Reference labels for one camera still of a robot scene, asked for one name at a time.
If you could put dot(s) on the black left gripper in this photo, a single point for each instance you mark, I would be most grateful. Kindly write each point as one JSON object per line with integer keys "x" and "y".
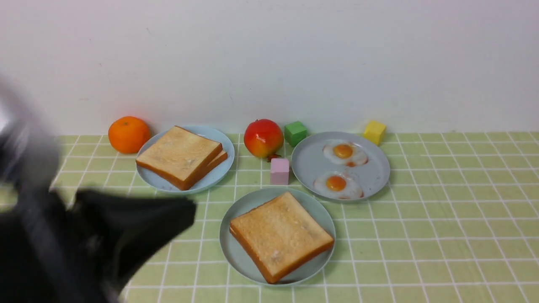
{"x": 110, "y": 237}

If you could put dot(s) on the toast slice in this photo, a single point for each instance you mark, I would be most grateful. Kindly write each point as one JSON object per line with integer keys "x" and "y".
{"x": 179, "y": 156}
{"x": 278, "y": 235}
{"x": 220, "y": 158}

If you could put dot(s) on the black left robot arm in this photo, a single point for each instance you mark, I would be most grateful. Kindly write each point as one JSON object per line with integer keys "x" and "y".
{"x": 33, "y": 245}

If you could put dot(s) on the light blue bread plate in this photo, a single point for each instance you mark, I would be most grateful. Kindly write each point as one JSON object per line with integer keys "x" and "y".
{"x": 212, "y": 178}

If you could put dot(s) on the orange fruit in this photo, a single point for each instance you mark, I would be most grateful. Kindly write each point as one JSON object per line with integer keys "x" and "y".
{"x": 127, "y": 135}

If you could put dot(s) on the teal centre plate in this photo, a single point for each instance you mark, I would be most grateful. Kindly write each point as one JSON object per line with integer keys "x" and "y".
{"x": 240, "y": 256}

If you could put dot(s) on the red yellow apple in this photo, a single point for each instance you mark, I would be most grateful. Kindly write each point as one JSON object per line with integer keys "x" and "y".
{"x": 263, "y": 138}

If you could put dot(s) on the pink cube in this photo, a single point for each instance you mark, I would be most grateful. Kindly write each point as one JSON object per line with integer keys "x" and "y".
{"x": 279, "y": 172}

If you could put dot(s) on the green cube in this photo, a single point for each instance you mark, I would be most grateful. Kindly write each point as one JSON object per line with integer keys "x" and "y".
{"x": 295, "y": 132}

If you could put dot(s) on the grey egg plate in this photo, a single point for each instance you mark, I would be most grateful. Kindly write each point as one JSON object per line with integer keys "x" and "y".
{"x": 308, "y": 162}

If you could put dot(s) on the near fried egg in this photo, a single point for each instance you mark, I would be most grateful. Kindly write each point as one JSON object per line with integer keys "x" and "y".
{"x": 338, "y": 185}

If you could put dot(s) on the fried egg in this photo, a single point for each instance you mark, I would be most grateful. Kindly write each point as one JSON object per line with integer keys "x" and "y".
{"x": 338, "y": 185}
{"x": 344, "y": 154}

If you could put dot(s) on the far fried egg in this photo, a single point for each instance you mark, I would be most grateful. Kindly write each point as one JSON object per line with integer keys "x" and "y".
{"x": 344, "y": 154}

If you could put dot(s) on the yellow cube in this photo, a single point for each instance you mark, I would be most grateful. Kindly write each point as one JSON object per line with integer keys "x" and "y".
{"x": 375, "y": 132}

